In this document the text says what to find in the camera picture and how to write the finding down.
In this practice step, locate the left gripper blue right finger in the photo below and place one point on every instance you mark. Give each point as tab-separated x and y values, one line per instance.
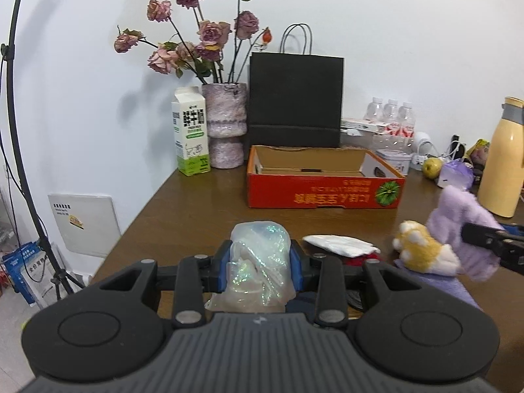
301	270

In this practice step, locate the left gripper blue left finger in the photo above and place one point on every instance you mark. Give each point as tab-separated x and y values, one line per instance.
214	273

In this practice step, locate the iridescent clear plastic bag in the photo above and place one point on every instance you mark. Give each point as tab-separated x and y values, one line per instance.
258	271

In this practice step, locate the white cloth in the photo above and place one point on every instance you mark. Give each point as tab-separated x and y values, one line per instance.
342	245

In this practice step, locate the red fabric rose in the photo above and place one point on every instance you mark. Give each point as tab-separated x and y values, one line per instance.
358	261

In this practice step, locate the purple fluffy pouch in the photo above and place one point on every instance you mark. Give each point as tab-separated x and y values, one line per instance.
456	208

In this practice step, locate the yellow white plush toy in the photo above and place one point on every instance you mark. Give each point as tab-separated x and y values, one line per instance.
420	252

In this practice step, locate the cream yellow thermos bottle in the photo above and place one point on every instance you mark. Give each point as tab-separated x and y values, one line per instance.
502	178

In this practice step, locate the purple gift bag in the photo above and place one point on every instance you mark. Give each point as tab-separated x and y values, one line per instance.
457	174

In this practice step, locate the red cardboard box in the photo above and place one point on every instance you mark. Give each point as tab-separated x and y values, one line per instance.
318	177

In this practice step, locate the colourful snack packet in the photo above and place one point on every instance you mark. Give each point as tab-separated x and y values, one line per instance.
478	153

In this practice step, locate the yellow green pear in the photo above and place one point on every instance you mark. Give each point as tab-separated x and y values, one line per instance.
431	168

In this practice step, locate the white round device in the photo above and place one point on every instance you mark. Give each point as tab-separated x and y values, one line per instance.
422	149

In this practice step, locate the white tin container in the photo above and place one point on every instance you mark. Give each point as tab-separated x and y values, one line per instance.
397	159

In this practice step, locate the white green milk carton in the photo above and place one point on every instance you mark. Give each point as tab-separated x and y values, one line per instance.
190	131

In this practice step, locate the pink textured vase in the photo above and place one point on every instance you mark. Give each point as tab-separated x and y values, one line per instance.
226	123

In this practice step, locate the flat white red box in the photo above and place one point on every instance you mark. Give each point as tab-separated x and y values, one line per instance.
357	127

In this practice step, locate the black light stand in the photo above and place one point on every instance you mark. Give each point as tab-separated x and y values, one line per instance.
60	278

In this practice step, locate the water bottle right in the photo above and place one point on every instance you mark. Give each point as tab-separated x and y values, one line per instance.
407	120

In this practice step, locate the water bottle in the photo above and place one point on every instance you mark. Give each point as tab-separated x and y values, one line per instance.
389	111
374	110
407	120

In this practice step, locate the black paper shopping bag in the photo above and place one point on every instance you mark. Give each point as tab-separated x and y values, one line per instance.
295	97

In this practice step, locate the water bottle left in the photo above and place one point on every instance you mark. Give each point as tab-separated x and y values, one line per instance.
374	110

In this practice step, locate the water bottle middle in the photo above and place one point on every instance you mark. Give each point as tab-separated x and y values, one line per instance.
389	111

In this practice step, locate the blue white package on floor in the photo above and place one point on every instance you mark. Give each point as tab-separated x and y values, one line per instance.
30	272

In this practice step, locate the dried pink roses bouquet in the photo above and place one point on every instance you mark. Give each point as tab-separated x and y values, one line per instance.
213	57

